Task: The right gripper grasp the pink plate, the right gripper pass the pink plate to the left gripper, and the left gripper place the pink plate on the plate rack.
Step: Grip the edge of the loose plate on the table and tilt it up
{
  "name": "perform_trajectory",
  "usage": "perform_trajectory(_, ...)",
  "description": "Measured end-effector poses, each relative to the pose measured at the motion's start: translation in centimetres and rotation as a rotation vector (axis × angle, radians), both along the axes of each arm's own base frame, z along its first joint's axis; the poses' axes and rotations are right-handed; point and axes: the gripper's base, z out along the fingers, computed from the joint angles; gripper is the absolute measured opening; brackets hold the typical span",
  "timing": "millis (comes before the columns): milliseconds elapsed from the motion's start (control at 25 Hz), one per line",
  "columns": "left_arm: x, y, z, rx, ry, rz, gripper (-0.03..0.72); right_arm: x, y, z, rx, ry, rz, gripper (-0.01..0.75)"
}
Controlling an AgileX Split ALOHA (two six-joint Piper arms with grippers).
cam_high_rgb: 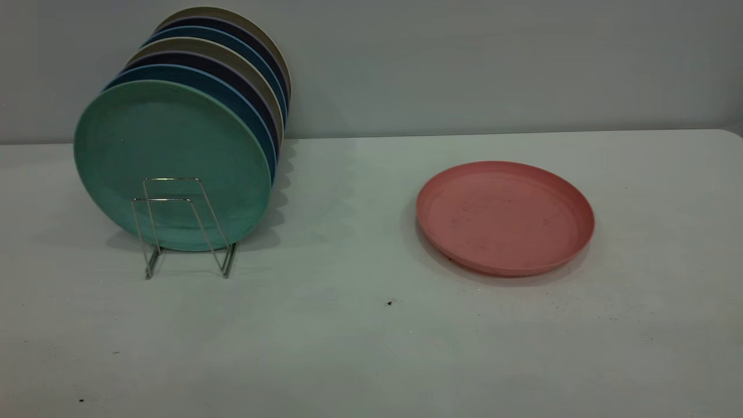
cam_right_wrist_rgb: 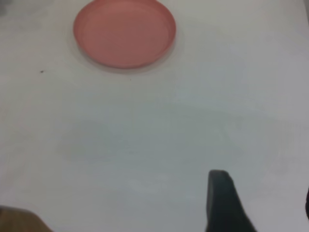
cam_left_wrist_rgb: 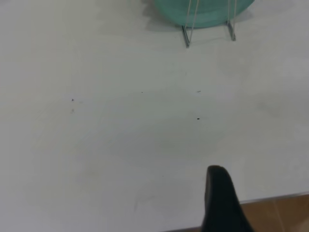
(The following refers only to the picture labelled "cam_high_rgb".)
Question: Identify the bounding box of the pink plate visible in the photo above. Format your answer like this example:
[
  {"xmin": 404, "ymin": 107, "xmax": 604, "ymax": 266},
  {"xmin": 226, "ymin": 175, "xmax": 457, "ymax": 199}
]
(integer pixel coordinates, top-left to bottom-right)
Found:
[{"xmin": 416, "ymin": 161, "xmax": 595, "ymax": 278}]

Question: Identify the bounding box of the blue plate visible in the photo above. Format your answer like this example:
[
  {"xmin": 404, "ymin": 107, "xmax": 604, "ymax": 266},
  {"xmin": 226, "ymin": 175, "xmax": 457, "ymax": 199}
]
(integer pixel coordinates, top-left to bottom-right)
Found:
[
  {"xmin": 104, "ymin": 64, "xmax": 278, "ymax": 182},
  {"xmin": 144, "ymin": 26, "xmax": 288, "ymax": 124}
]

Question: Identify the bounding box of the green plate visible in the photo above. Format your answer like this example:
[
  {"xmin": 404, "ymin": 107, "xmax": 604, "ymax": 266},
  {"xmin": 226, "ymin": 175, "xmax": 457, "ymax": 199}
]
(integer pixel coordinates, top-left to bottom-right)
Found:
[{"xmin": 74, "ymin": 80, "xmax": 273, "ymax": 252}]

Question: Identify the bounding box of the dark purple plate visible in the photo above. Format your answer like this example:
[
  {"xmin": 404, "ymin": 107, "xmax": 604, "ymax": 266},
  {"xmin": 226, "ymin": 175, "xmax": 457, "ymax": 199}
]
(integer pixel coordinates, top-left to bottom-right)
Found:
[
  {"xmin": 154, "ymin": 16, "xmax": 290, "ymax": 106},
  {"xmin": 122, "ymin": 51, "xmax": 282, "ymax": 158}
]

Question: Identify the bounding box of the beige plate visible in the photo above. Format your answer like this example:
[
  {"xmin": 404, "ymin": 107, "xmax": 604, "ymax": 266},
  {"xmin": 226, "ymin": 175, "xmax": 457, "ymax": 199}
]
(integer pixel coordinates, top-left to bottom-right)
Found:
[
  {"xmin": 127, "ymin": 37, "xmax": 285, "ymax": 143},
  {"xmin": 158, "ymin": 6, "xmax": 292, "ymax": 106}
]

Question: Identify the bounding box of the metal wire plate rack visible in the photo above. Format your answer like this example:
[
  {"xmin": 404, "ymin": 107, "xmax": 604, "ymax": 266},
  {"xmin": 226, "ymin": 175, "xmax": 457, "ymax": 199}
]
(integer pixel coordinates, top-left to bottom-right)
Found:
[{"xmin": 131, "ymin": 177, "xmax": 237, "ymax": 280}]

